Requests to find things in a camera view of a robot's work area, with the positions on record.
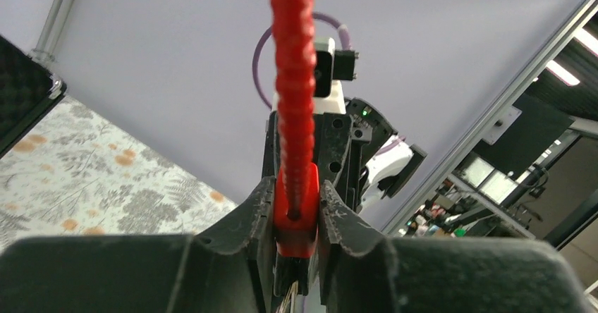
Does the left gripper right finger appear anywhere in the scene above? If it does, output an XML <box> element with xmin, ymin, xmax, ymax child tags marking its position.
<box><xmin>318</xmin><ymin>181</ymin><xmax>593</xmax><ymax>312</ymax></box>

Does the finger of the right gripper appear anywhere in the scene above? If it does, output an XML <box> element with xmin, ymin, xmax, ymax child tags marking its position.
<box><xmin>314</xmin><ymin>113</ymin><xmax>362</xmax><ymax>204</ymax></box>
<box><xmin>262</xmin><ymin>111</ymin><xmax>280</xmax><ymax>177</ymax></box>

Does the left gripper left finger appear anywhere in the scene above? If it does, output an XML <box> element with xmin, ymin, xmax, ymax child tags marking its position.
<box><xmin>1</xmin><ymin>177</ymin><xmax>276</xmax><ymax>312</ymax></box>

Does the red cable lock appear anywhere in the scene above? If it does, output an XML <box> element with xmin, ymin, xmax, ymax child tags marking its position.
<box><xmin>271</xmin><ymin>0</ymin><xmax>319</xmax><ymax>258</ymax></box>

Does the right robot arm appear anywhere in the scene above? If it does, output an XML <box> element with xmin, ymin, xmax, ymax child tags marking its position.
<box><xmin>262</xmin><ymin>96</ymin><xmax>426</xmax><ymax>213</ymax></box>

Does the floral table mat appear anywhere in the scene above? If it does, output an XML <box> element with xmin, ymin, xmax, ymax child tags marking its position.
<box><xmin>1</xmin><ymin>97</ymin><xmax>235</xmax><ymax>247</ymax></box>

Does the black poker chip case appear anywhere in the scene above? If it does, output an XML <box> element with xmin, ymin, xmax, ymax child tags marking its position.
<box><xmin>1</xmin><ymin>37</ymin><xmax>67</xmax><ymax>156</ymax></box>

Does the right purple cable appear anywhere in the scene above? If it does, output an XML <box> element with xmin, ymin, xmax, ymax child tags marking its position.
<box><xmin>252</xmin><ymin>11</ymin><xmax>352</xmax><ymax>111</ymax></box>

